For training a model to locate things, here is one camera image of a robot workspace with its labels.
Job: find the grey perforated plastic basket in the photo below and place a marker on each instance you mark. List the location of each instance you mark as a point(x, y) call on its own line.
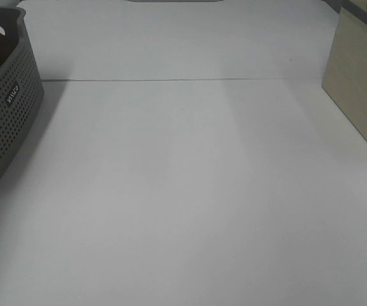
point(21, 90)

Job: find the beige storage box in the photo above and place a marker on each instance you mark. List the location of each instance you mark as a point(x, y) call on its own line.
point(345, 76)

